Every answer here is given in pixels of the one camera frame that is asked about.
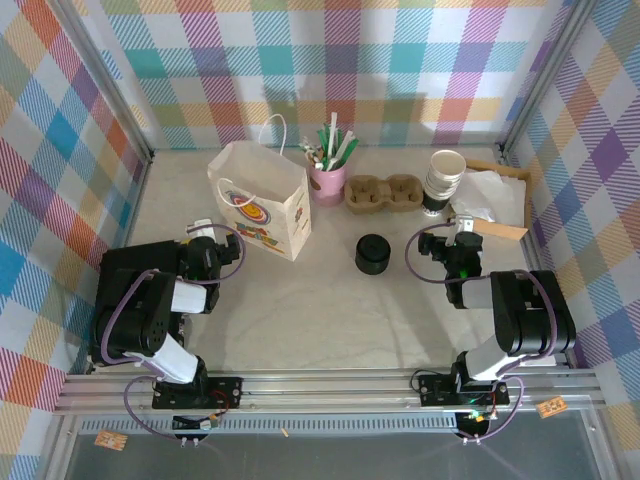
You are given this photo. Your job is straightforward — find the stack of paper cups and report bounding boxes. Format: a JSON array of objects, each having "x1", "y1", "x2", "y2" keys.
[{"x1": 422, "y1": 164, "x2": 464, "y2": 217}]

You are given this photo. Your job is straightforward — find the brown pulp cup carrier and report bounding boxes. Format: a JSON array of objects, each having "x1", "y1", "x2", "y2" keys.
[{"x1": 342, "y1": 173, "x2": 426, "y2": 216}]

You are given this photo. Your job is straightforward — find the white printed paper bag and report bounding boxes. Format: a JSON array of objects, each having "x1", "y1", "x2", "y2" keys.
[{"x1": 207, "y1": 113, "x2": 312, "y2": 262}]

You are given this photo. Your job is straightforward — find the wooden napkin tray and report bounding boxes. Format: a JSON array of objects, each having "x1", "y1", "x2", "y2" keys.
[{"x1": 447, "y1": 158, "x2": 532, "y2": 242}]

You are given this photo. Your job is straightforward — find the stack of black lids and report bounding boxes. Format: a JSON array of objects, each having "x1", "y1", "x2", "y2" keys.
[{"x1": 355, "y1": 233, "x2": 392, "y2": 275}]

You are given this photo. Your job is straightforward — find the white paper napkins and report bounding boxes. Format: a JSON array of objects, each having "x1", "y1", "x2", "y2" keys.
[{"x1": 449, "y1": 169, "x2": 526, "y2": 226}]

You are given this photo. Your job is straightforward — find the black hard case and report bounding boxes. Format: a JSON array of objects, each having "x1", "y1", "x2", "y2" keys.
[{"x1": 93, "y1": 239, "x2": 190, "y2": 369}]

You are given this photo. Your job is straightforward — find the pink straw holder cup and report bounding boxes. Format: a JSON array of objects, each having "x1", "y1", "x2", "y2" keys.
[{"x1": 308, "y1": 162, "x2": 347, "y2": 207}]

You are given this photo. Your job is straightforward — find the striped paper straw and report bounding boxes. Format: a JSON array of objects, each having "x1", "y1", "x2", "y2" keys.
[{"x1": 298, "y1": 138, "x2": 324, "y2": 169}]

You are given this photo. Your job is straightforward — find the green paper-wrapped straw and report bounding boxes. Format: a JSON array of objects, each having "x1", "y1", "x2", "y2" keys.
[
  {"x1": 333, "y1": 130, "x2": 361, "y2": 166},
  {"x1": 315, "y1": 127, "x2": 335, "y2": 164}
]

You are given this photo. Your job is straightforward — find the small connector board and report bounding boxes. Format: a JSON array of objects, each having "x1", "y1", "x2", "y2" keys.
[
  {"x1": 457, "y1": 408, "x2": 496, "y2": 436},
  {"x1": 172, "y1": 412, "x2": 221, "y2": 434}
]

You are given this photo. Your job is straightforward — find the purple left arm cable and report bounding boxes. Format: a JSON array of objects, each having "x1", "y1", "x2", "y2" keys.
[{"x1": 99, "y1": 223, "x2": 246, "y2": 442}]

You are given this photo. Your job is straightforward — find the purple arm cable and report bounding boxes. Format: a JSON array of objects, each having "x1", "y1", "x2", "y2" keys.
[
  {"x1": 99, "y1": 223, "x2": 246, "y2": 442},
  {"x1": 403, "y1": 224, "x2": 560, "y2": 444}
]

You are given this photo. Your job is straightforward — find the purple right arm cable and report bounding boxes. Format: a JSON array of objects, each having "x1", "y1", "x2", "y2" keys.
[{"x1": 403, "y1": 224, "x2": 560, "y2": 444}]

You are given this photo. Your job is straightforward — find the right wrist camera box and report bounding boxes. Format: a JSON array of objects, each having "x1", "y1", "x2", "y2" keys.
[{"x1": 446, "y1": 213, "x2": 476, "y2": 247}]

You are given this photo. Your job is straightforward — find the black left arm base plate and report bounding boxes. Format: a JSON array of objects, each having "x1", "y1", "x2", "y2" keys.
[{"x1": 151, "y1": 375, "x2": 245, "y2": 411}]

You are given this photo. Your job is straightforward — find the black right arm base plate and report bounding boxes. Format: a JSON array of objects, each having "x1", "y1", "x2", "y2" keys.
[{"x1": 417, "y1": 372, "x2": 511, "y2": 407}]

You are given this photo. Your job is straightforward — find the aluminium mounting rail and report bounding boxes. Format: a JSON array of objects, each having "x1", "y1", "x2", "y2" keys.
[{"x1": 52, "y1": 368, "x2": 609, "y2": 416}]

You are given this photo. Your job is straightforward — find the grey slotted cable duct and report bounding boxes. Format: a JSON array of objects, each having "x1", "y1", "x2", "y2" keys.
[{"x1": 78, "y1": 417, "x2": 464, "y2": 435}]

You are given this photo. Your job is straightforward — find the aluminium frame post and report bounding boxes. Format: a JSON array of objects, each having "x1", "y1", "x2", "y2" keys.
[
  {"x1": 498, "y1": 0, "x2": 601, "y2": 162},
  {"x1": 47, "y1": 0, "x2": 155, "y2": 164}
]

